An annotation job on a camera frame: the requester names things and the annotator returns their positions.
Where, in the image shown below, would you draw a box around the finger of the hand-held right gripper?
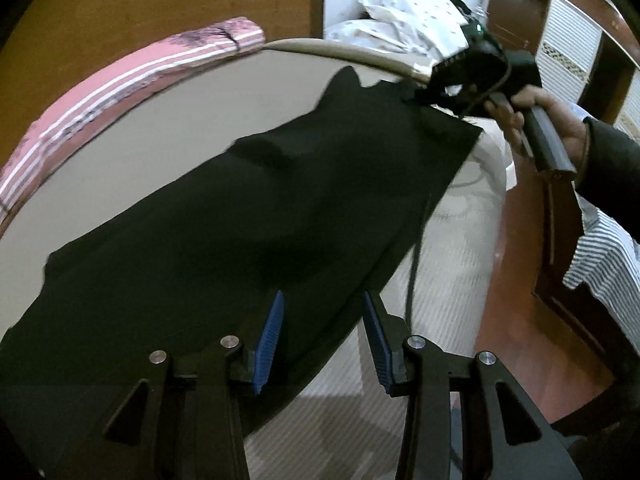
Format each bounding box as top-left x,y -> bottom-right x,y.
400,84 -> 463,113
427,49 -> 476,92

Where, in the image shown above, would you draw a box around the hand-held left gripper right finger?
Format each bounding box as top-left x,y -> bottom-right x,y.
361,290 -> 588,480

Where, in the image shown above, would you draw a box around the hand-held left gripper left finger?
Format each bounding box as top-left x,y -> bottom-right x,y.
67,290 -> 287,480

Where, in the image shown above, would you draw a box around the black pants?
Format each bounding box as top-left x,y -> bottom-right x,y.
0,67 -> 483,480

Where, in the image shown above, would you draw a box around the person's right forearm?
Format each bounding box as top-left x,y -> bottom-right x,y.
572,116 -> 640,223

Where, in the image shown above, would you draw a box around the person's right hand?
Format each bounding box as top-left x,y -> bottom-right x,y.
481,85 -> 592,161

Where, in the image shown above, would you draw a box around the dark wooden door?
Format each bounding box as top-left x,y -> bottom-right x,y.
487,0 -> 549,57

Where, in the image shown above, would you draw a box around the white dotted pillow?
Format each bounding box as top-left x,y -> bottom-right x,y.
357,0 -> 477,58
324,19 -> 437,70

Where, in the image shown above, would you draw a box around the person's striped shirt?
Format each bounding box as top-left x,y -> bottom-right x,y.
564,204 -> 640,322

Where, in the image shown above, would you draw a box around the bed with light woven cover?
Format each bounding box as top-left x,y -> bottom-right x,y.
0,37 -> 517,480

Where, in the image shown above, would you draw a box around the person's leg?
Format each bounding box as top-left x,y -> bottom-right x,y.
547,370 -> 640,480

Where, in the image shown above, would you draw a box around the wooden headboard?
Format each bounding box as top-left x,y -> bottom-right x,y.
0,0 -> 313,171

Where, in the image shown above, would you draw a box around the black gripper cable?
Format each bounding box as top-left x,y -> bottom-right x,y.
406,52 -> 512,323

